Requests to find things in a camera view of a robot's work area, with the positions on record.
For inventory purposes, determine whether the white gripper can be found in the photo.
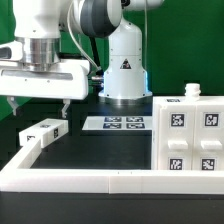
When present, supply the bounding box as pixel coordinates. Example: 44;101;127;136
0;59;90;119

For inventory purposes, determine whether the small white cabinet door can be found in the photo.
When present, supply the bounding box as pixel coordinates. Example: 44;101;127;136
158;104;195;171

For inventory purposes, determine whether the white cabinet box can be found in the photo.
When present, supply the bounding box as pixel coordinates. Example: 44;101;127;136
151;84;224;170

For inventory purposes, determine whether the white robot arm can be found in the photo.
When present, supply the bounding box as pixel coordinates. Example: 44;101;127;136
0;0;164;109

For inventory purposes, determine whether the white L-shaped frame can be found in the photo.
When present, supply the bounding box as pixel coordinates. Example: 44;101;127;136
0;139;224;195

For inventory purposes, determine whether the white block with markers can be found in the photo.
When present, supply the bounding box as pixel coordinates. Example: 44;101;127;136
19;118;68;148

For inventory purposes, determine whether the white marker base plate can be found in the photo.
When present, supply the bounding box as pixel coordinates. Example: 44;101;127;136
83;116;152;131

